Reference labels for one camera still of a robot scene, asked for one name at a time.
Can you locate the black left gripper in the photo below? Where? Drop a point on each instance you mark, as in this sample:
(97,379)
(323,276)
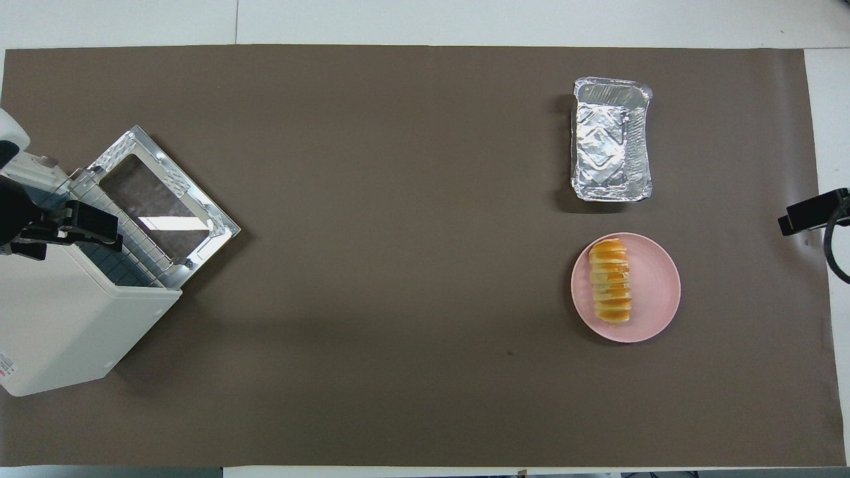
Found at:
(13,212)

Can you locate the orange sliced bread loaf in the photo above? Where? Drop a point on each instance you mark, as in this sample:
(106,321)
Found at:
(611,282)

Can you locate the aluminium foil tray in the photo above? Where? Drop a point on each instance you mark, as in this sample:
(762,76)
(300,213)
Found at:
(611,139)

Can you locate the glass oven door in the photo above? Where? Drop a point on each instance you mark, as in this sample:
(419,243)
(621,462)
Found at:
(159,199)

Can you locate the white toaster oven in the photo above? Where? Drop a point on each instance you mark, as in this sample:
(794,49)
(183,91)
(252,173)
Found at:
(66,318)

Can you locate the pink round plate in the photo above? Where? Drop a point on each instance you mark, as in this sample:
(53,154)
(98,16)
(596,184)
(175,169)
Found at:
(654,285)

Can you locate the brown paper table mat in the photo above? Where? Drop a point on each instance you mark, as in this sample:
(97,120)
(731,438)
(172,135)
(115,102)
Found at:
(398,265)

